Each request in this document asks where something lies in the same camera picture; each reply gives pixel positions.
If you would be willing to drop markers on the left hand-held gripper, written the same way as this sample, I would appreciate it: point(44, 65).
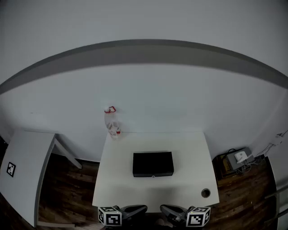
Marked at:
point(110, 219)

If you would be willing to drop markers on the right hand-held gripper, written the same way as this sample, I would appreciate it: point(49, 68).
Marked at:
point(198, 219)

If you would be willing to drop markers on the black plastic tray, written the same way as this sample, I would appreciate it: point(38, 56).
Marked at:
point(144, 174)

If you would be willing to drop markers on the black rectangular box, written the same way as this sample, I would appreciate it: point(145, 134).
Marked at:
point(153, 161)

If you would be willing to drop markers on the person's white shoe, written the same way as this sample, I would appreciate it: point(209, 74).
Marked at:
point(160, 222)

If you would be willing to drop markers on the brown cardboard box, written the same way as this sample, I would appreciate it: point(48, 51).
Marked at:
point(221, 167)

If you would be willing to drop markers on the grey metal box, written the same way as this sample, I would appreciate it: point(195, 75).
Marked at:
point(231, 162)

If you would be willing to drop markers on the white router device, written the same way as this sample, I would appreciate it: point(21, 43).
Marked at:
point(241, 156)

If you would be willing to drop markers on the white side table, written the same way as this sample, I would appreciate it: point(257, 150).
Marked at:
point(24, 155)

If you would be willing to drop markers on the square black white printed tag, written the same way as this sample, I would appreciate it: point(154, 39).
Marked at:
point(11, 169)

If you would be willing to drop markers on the grey metal rack frame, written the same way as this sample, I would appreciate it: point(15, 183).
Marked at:
point(277, 193)

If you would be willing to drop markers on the white wall power adapter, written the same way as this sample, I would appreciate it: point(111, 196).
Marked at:
point(279, 138)

